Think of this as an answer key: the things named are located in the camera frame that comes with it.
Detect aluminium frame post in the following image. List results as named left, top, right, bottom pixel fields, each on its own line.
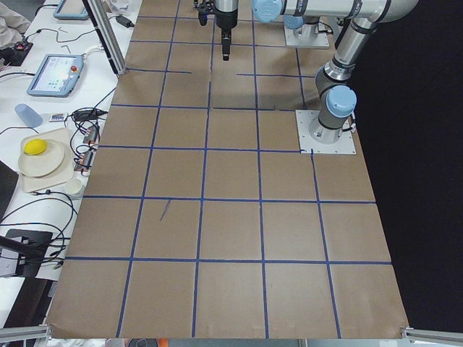
left=82, top=0, right=126, bottom=75

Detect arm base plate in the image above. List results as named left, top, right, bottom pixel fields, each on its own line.
left=295, top=110, right=356, bottom=155
left=284, top=25, right=330, bottom=49

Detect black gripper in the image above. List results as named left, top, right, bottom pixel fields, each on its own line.
left=214, top=0, right=239, bottom=61

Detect teach pendant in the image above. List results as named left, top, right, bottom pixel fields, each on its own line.
left=27, top=54, right=84, bottom=98
left=53, top=0, right=89, bottom=20

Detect yellow lemon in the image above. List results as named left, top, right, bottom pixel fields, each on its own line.
left=23, top=139, right=48, bottom=155

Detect beige round plate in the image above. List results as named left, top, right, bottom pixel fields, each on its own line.
left=18, top=140, right=65, bottom=177

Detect black power adapter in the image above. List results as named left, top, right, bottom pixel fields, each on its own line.
left=116, top=15, right=135, bottom=28

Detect white paper cup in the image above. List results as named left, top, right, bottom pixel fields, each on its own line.
left=64, top=178, right=85, bottom=200

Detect beige tray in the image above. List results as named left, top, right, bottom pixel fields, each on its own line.
left=18, top=128, right=74, bottom=193

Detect blue plastic cup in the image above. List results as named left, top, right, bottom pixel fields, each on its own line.
left=14, top=103, right=43, bottom=128

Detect black stand base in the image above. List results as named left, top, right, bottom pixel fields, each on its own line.
left=1, top=228, right=53, bottom=278

